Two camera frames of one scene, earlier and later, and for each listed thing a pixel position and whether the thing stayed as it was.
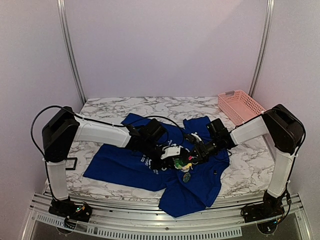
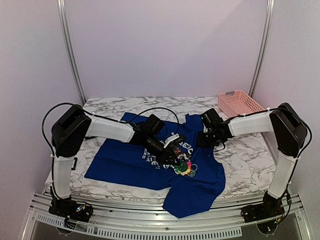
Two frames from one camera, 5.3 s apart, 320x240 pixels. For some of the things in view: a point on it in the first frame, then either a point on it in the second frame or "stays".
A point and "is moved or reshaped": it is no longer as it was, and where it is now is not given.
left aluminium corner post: [64, 23] stays
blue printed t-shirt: [181, 192] is moved or reshaped
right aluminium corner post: [262, 46] stays
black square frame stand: [75, 159] stays
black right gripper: [198, 153] -> [203, 140]
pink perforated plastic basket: [238, 106] stays
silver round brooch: [186, 177] -> [191, 174]
